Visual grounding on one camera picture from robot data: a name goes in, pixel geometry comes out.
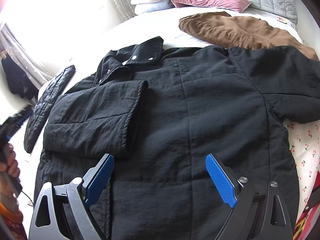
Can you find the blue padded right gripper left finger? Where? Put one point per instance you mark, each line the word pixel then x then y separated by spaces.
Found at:
pixel 49 220

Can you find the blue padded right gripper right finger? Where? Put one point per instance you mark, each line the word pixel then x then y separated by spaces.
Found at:
pixel 257 211

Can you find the black padded jacket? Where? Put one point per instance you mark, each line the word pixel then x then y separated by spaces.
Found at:
pixel 159 112

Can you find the dark clothes hanging by window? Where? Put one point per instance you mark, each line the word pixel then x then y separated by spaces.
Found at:
pixel 17 80

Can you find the person's left hand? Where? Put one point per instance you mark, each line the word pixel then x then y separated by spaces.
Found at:
pixel 11 165

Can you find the red plastic stool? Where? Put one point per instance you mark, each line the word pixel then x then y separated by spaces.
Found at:
pixel 310 215

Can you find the black quilted garment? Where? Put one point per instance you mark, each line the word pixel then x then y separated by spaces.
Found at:
pixel 44 106

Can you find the brown fleece blanket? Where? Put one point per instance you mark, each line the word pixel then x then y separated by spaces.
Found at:
pixel 222 29

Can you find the light grey bed sheet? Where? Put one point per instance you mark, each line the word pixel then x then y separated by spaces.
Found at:
pixel 150 27

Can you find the orange white small box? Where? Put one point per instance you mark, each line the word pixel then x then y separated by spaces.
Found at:
pixel 282 20

